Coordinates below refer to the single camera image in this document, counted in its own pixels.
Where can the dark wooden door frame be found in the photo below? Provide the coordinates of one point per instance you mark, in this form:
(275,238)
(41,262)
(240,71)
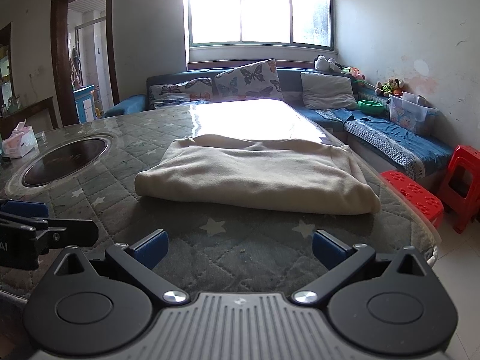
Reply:
(81,37)

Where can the black white plush toy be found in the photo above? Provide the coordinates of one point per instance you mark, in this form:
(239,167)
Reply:
(322,64)

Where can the small butterfly print pillow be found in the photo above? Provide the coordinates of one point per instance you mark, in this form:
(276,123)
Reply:
(163,95)

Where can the black round induction cooktop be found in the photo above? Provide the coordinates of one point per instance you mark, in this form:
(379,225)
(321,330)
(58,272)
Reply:
(64,161)

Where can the green plastic bowl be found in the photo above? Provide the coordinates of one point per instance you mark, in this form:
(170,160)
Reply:
(371,107)

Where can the clear plastic storage box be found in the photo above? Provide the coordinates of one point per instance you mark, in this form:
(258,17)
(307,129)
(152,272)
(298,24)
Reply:
(416,117)

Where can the blue cloth on sofa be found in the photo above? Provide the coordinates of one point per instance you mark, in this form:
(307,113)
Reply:
(396,142)

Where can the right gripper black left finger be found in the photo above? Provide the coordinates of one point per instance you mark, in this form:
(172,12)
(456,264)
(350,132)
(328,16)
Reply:
(134,264)

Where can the blue corner sofa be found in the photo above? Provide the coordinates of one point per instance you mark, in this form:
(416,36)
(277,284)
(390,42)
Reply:
(290,80)

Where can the pink tissue box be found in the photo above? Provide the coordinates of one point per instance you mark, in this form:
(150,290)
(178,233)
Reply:
(21,141)

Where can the large butterfly print pillow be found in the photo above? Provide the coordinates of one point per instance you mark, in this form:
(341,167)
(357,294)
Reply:
(251,81)

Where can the colourful plush toys pile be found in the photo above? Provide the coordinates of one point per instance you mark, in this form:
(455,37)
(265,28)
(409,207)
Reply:
(392,87)

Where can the grey plain cushion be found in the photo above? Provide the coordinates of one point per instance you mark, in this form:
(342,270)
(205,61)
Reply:
(327,92)

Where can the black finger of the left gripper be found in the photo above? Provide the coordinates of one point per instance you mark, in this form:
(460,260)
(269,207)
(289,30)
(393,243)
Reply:
(25,209)
(79,232)

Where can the red plastic stool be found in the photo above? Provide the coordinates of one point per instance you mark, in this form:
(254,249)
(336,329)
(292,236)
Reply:
(428,204)
(459,189)

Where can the blue white small cabinet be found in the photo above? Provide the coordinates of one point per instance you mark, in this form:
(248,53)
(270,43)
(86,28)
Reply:
(85,103)

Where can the cream beige sweater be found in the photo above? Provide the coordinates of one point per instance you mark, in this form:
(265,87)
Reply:
(291,175)

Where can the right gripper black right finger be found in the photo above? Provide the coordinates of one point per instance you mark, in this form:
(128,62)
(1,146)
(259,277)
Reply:
(343,262)

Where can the window with purple blind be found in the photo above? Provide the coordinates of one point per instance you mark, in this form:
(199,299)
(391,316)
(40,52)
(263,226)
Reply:
(304,23)

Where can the dark wooden side cabinet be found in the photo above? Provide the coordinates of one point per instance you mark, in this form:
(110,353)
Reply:
(9,122)

